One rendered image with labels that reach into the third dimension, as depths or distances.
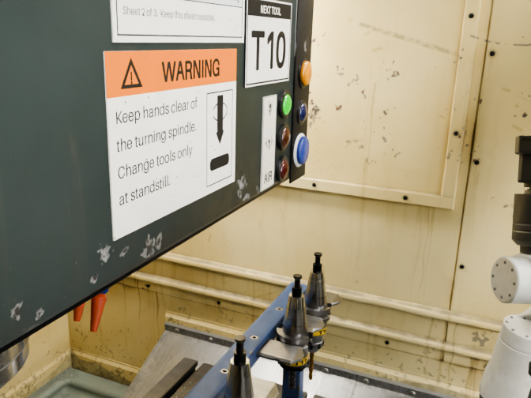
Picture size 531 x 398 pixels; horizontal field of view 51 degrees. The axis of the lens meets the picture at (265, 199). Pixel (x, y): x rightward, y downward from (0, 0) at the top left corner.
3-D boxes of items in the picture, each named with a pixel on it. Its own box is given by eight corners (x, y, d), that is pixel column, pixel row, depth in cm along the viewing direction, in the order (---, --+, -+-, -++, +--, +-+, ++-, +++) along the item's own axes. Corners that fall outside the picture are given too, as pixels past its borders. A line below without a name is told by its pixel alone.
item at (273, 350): (307, 351, 92) (308, 347, 92) (297, 368, 87) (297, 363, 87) (269, 341, 95) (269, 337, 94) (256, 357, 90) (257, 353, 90)
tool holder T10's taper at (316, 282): (305, 297, 107) (306, 264, 106) (327, 299, 107) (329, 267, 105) (302, 307, 103) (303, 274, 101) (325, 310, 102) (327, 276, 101)
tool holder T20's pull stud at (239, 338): (238, 355, 75) (239, 332, 74) (248, 359, 74) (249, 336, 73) (231, 361, 74) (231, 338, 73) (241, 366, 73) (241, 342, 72)
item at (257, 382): (284, 388, 82) (284, 383, 82) (269, 409, 78) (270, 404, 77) (241, 376, 85) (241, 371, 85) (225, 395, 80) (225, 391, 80)
